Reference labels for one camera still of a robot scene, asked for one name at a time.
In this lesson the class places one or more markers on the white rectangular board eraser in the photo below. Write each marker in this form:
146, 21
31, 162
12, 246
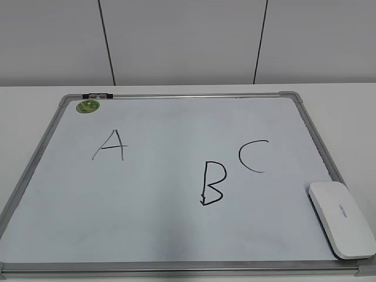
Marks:
346, 227

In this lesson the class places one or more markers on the black and silver board clip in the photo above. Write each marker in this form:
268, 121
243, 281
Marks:
97, 96

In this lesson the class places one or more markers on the white board with aluminium frame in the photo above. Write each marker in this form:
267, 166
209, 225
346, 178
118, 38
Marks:
173, 185

